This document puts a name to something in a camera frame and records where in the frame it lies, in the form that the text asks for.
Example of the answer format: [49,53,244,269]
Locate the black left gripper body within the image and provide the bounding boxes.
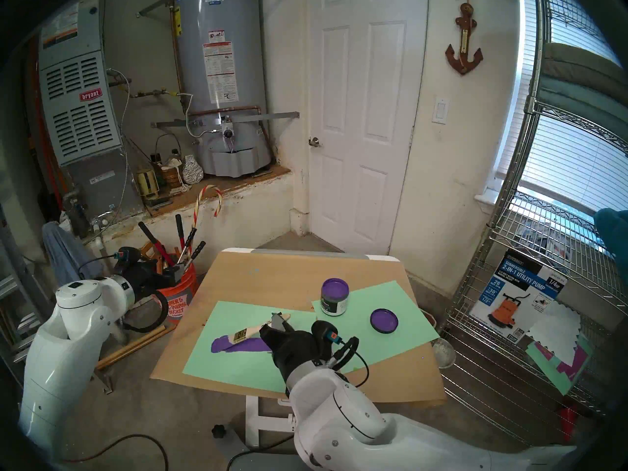
[130,260,170,295]

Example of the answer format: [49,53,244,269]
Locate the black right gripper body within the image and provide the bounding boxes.
[267,330,332,382]

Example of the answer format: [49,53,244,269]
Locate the wooden handled paint brush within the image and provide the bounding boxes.
[223,314,291,351]

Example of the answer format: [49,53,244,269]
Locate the purple paint jar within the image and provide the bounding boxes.
[320,278,350,317]

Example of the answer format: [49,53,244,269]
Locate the light wood slat piece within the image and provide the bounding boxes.
[211,336,273,354]

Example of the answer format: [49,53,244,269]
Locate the orange plastic bucket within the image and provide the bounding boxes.
[157,264,199,324]

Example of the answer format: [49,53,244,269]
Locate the red black bolt cutter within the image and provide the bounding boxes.
[138,222,176,268]

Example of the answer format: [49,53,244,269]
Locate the large green paper sheet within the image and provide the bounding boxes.
[183,301,317,396]

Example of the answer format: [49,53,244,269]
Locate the striped candy cane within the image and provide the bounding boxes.
[194,184,224,230]

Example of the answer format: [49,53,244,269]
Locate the wooden floor sticks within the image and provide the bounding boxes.
[96,325,172,370]

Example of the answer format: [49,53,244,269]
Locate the blue cloth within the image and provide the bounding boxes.
[42,221,104,287]

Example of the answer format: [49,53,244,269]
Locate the purple jar lid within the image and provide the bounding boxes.
[369,307,399,334]

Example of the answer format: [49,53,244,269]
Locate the small green paper sheet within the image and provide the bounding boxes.
[313,280,440,375]

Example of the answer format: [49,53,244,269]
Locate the foil wrapped object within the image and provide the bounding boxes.
[182,155,204,184]

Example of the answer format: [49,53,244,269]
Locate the brown wooden ledge board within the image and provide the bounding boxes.
[145,165,292,218]

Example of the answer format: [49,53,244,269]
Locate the aluminium ladder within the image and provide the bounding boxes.
[0,205,54,377]

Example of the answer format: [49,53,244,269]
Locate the grey water heater tank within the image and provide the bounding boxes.
[174,0,273,177]

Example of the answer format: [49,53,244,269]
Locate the grey bryant furnace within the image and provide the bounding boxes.
[38,0,145,215]

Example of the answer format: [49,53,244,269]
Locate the orange vertical pipe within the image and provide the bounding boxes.
[27,38,64,210]

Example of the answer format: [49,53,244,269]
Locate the white panel door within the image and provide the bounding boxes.
[307,0,428,256]

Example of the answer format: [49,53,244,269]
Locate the utility pump box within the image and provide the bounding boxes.
[470,252,570,343]

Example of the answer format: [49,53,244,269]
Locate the green craft paper scrap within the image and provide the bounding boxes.
[526,340,594,396]

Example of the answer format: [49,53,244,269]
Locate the white scalloped paper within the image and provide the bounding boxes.
[527,301,582,363]

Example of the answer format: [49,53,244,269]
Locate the red plastic object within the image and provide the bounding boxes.
[559,402,579,441]

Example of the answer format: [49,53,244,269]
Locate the magenta craft paper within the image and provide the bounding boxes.
[535,342,589,380]

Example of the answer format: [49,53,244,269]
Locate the teal cloth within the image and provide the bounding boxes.
[594,208,628,272]

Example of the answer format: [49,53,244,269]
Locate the white window blinds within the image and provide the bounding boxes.
[496,0,628,215]

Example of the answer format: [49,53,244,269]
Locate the grey green cushion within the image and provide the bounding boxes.
[537,75,628,152]
[542,42,626,90]

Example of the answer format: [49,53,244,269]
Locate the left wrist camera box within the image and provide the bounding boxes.
[114,247,144,274]

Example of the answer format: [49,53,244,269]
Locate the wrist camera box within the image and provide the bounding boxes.
[312,320,361,371]
[114,247,144,274]

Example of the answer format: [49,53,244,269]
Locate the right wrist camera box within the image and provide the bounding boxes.
[312,320,361,371]

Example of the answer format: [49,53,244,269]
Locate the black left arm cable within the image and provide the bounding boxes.
[123,288,170,333]

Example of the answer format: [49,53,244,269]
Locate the white grey table frame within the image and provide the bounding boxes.
[211,248,400,471]

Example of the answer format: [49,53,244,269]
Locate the wicker basket with handle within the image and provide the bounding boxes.
[155,134,184,186]

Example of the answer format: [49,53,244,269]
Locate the black table cable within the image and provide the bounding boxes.
[228,433,295,471]

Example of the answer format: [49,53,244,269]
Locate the brown floor cable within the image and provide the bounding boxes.
[64,433,170,471]

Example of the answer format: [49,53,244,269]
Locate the grey metal heater strap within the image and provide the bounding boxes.
[151,112,300,129]

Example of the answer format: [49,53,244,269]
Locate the brown anchor wall decoration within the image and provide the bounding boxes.
[445,0,484,76]

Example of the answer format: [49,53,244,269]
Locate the chrome wire shelf rack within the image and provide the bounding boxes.
[442,0,628,468]

